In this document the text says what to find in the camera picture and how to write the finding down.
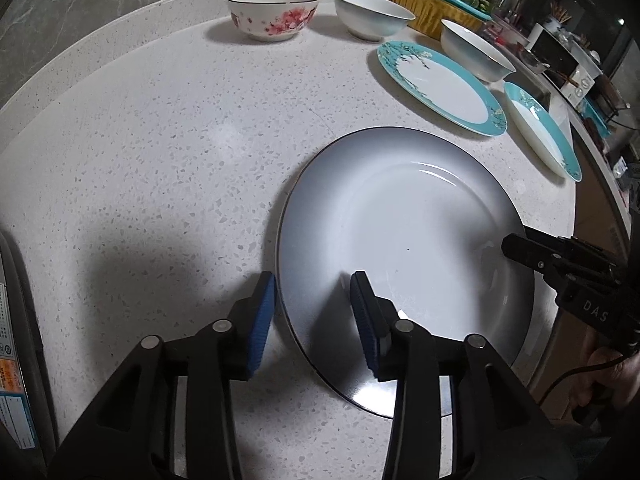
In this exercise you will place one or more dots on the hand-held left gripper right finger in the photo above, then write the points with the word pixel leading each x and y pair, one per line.
pixel 362 321

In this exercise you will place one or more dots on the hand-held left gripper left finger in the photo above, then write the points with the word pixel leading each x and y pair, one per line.
pixel 262 320

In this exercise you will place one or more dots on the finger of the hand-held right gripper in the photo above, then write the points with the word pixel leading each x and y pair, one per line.
pixel 550 236
pixel 525 252

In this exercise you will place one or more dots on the large grey white plate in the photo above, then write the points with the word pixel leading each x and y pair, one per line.
pixel 425 220

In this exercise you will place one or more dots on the small teal rimmed plate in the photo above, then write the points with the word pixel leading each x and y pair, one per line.
pixel 540 125

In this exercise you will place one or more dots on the large teal rimmed plate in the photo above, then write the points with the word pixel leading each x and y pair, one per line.
pixel 440 85

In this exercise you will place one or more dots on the white bowl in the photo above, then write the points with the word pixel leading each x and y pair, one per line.
pixel 370 20
pixel 470 55

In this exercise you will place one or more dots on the person's right hand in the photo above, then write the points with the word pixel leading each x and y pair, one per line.
pixel 607 375

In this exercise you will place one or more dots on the white toaster oven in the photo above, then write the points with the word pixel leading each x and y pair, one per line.
pixel 575 82

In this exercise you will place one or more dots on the chopstick holder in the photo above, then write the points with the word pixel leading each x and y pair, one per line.
pixel 556 20

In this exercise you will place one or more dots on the yellow basket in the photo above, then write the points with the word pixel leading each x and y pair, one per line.
pixel 425 10

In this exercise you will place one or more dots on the pink floral bowl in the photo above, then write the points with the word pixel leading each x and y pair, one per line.
pixel 270 20

